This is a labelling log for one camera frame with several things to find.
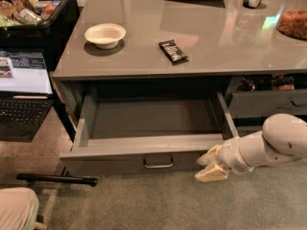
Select chip bags in drawer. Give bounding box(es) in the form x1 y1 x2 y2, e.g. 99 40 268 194
237 75 295 91

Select grey cabinet frame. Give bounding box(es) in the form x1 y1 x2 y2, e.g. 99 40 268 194
55 0 307 131

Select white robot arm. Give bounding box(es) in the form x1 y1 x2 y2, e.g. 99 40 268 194
195 113 307 182

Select open black laptop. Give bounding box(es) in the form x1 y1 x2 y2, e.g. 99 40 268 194
0 50 54 142

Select white bowl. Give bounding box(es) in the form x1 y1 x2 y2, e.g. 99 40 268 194
84 23 126 49

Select clear jar of snacks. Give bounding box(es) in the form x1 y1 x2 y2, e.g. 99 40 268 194
276 0 307 40

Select black stand foot bar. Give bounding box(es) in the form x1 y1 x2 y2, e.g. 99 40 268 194
16 173 98 187

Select person's beige trouser knee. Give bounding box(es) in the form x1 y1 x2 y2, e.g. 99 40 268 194
0 187 39 230

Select black storage bin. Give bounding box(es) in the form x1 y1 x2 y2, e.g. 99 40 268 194
0 0 80 71

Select grey right top drawer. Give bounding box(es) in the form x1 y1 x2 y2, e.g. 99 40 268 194
228 89 307 118

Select snack packets in bin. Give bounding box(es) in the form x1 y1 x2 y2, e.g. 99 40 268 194
0 0 60 27

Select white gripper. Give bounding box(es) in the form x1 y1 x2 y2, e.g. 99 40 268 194
195 137 252 182

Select black snack bar wrapper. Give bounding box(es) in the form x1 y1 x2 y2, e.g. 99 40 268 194
158 39 187 62

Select metal drawer handle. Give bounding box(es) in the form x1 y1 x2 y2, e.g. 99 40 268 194
143 158 174 170

